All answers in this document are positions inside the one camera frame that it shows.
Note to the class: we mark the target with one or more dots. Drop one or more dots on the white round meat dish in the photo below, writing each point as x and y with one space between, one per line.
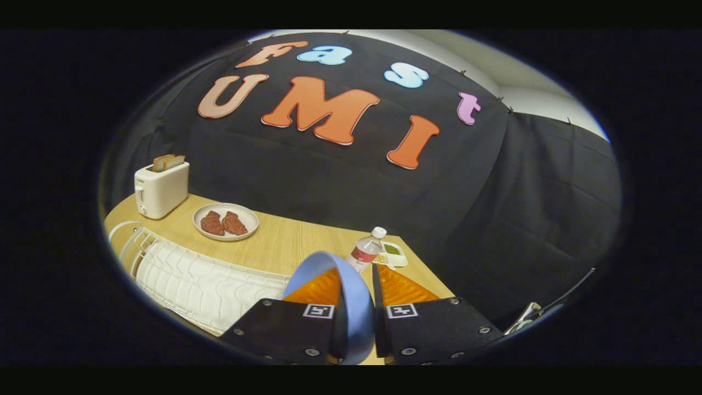
250 219

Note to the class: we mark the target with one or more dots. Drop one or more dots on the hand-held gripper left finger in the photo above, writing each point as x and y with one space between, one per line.
339 334

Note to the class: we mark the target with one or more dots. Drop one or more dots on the blue plate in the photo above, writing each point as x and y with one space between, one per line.
359 307

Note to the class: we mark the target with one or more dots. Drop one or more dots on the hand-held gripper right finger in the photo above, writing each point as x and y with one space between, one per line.
379 323

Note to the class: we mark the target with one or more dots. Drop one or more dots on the brown bread slice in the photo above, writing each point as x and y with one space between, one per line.
160 163
176 161

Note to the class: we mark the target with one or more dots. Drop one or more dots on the red meat piece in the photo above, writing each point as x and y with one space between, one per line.
235 224
212 224

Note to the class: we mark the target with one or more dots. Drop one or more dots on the clear bottle with red label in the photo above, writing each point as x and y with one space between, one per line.
363 253

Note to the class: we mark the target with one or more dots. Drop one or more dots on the white toaster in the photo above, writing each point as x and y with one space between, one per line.
162 192

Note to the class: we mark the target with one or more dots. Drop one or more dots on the white divided snack tray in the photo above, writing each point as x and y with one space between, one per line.
396 259

